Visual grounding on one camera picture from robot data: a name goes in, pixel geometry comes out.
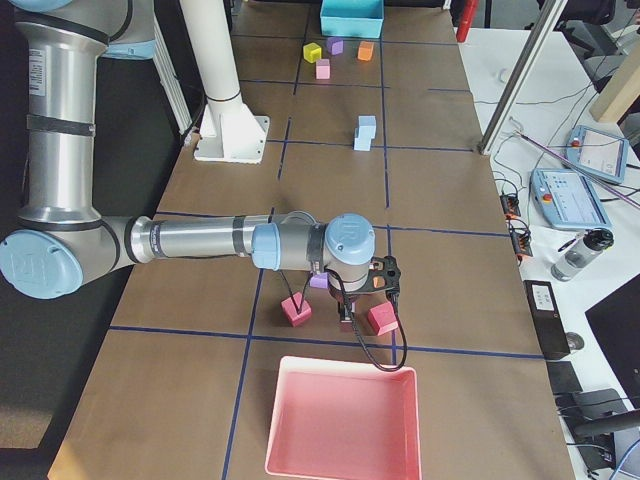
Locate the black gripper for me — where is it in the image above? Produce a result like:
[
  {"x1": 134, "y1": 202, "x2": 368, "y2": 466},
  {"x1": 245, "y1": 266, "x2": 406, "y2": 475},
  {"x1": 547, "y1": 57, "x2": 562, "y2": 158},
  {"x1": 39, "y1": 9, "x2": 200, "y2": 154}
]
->
[{"x1": 335, "y1": 293, "x2": 358, "y2": 332}]

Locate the light blue block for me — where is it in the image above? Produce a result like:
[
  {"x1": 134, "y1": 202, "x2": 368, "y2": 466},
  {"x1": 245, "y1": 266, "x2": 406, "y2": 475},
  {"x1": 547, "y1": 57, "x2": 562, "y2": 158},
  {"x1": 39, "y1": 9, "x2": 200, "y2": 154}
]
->
[
  {"x1": 356, "y1": 115, "x2": 377, "y2": 140},
  {"x1": 353, "y1": 128, "x2": 373, "y2": 152}
]

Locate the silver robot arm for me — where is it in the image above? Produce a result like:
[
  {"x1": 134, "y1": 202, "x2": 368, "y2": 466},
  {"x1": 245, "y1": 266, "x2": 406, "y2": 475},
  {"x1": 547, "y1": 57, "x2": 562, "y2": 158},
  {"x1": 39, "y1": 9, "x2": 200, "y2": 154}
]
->
[{"x1": 1, "y1": 2, "x2": 258, "y2": 340}]

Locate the purple foam block right side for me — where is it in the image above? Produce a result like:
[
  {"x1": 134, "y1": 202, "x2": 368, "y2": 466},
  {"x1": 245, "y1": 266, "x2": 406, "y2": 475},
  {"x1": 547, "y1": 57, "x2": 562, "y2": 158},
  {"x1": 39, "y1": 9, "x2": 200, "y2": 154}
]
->
[{"x1": 309, "y1": 272, "x2": 329, "y2": 289}]

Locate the purple foam block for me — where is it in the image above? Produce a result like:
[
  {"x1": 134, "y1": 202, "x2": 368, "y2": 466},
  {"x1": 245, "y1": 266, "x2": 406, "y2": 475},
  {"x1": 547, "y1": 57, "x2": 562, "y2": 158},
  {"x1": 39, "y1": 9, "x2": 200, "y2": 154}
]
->
[
  {"x1": 309, "y1": 272, "x2": 329, "y2": 289},
  {"x1": 326, "y1": 37, "x2": 344, "y2": 56}
]

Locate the red foam block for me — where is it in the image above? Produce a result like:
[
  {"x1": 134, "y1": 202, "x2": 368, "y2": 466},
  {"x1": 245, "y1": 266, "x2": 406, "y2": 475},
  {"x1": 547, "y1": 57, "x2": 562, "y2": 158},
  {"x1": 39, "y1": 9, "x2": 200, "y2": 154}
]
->
[{"x1": 367, "y1": 301, "x2": 399, "y2": 336}]

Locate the magenta foam block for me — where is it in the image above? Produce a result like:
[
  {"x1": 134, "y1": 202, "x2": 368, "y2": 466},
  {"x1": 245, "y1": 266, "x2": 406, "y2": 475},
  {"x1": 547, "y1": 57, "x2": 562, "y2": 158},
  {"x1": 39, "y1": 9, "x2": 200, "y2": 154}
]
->
[{"x1": 281, "y1": 292, "x2": 312, "y2": 327}]

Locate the pink plastic tray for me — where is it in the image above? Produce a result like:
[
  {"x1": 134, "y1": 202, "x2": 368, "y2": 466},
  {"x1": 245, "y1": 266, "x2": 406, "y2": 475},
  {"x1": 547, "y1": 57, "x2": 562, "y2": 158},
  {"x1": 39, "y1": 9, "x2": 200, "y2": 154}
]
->
[{"x1": 265, "y1": 356, "x2": 422, "y2": 479}]

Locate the black power adapter box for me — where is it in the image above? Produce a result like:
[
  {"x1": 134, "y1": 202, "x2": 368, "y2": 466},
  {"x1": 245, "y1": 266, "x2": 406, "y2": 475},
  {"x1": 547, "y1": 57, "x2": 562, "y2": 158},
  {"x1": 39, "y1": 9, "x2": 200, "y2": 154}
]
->
[{"x1": 523, "y1": 280, "x2": 570, "y2": 360}]

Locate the pink foam block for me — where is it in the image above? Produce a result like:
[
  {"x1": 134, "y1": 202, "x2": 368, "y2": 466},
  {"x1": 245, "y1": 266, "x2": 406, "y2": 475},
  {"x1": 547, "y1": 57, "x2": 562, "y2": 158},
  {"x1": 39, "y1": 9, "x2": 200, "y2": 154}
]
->
[{"x1": 315, "y1": 59, "x2": 331, "y2": 80}]

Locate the near teach pendant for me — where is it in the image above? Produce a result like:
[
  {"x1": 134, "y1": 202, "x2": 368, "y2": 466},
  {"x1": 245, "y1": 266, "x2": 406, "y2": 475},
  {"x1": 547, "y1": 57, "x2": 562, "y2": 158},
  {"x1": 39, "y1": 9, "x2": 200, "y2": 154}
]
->
[{"x1": 531, "y1": 168, "x2": 612, "y2": 230}]

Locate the teach pendant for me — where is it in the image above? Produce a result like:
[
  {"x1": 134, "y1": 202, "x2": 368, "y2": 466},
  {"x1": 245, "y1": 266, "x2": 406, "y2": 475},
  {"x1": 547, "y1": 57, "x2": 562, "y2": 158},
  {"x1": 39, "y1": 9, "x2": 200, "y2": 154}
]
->
[
  {"x1": 566, "y1": 125, "x2": 629, "y2": 185},
  {"x1": 531, "y1": 168, "x2": 612, "y2": 230}
]

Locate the orange foam block left side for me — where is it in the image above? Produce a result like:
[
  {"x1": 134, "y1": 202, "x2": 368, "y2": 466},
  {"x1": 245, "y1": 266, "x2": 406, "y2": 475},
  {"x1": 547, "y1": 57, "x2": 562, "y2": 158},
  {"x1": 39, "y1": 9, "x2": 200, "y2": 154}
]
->
[{"x1": 357, "y1": 41, "x2": 375, "y2": 62}]

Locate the yellow foam block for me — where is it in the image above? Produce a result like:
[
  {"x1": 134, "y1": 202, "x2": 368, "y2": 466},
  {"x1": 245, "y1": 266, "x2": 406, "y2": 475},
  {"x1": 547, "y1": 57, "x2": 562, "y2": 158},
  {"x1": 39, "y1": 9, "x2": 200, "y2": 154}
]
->
[{"x1": 302, "y1": 42, "x2": 322, "y2": 64}]

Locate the purple foam block left side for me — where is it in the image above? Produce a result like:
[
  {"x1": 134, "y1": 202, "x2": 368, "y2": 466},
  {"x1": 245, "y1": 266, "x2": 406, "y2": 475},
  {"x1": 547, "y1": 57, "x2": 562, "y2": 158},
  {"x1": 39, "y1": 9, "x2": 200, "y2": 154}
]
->
[{"x1": 326, "y1": 37, "x2": 344, "y2": 56}]

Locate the clear water bottle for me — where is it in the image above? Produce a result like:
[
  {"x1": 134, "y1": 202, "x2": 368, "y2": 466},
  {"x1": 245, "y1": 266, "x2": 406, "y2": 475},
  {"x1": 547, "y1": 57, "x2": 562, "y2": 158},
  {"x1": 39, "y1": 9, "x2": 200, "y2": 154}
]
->
[{"x1": 550, "y1": 228, "x2": 614, "y2": 282}]

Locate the black monitor corner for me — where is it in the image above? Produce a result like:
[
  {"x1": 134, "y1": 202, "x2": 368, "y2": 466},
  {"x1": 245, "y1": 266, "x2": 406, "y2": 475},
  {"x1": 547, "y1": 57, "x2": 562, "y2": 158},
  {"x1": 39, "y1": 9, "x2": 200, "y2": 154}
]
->
[{"x1": 586, "y1": 281, "x2": 640, "y2": 408}]

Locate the teal plastic bin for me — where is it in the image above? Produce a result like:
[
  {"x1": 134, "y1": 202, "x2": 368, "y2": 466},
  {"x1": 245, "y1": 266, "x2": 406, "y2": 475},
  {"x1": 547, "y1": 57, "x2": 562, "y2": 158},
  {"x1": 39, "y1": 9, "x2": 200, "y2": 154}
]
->
[{"x1": 320, "y1": 0, "x2": 384, "y2": 39}]

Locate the red fire extinguisher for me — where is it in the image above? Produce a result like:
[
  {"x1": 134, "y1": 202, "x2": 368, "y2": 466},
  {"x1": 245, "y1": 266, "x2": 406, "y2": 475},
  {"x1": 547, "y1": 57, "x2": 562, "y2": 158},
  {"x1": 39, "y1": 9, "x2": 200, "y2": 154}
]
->
[{"x1": 456, "y1": 0, "x2": 478, "y2": 43}]

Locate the far teach pendant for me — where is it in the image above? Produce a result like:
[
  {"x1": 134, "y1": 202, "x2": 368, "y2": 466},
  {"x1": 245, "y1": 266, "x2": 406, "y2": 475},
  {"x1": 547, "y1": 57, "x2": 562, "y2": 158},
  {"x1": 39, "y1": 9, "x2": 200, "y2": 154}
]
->
[{"x1": 566, "y1": 125, "x2": 629, "y2": 185}]

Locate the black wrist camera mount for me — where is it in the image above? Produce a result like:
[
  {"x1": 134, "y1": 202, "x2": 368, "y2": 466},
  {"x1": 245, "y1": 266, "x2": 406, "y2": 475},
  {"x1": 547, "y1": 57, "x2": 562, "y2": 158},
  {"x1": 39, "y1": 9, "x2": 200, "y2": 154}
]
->
[{"x1": 359, "y1": 255, "x2": 401, "y2": 297}]

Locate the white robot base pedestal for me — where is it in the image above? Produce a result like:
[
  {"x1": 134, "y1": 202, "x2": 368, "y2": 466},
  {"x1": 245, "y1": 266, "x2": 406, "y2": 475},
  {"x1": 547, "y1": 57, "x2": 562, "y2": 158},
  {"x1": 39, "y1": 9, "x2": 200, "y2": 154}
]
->
[{"x1": 180, "y1": 0, "x2": 270, "y2": 164}]

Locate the aluminium frame post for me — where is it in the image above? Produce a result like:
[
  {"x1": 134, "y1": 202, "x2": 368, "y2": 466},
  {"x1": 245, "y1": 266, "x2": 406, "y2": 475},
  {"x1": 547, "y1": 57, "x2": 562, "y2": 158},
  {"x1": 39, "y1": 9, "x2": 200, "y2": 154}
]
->
[{"x1": 478, "y1": 0, "x2": 568, "y2": 155}]

